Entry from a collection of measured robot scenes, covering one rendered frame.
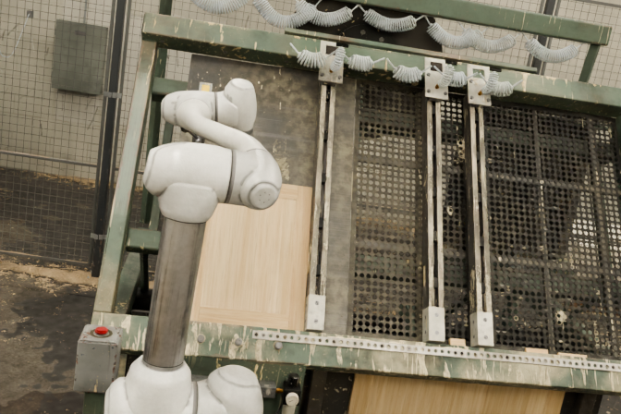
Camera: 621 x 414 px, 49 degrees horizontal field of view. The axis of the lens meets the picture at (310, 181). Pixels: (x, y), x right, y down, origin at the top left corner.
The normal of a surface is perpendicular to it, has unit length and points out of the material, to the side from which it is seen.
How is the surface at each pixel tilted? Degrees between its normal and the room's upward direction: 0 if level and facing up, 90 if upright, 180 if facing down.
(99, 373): 90
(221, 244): 55
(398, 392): 90
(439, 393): 90
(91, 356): 90
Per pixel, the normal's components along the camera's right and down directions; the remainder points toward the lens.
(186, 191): 0.17, 0.29
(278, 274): 0.19, -0.36
